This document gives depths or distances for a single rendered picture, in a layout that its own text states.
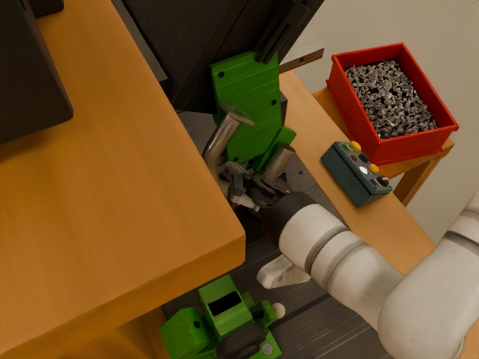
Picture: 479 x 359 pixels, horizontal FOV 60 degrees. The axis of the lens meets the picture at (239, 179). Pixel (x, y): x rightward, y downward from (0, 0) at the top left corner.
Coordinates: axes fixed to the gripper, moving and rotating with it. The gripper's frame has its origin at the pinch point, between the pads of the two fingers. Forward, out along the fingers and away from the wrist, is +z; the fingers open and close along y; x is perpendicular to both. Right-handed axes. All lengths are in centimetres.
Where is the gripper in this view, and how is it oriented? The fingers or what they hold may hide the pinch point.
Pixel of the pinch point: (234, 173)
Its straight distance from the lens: 60.3
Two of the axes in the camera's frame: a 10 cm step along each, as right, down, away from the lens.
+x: -3.9, 8.6, 3.2
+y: -7.1, -0.6, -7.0
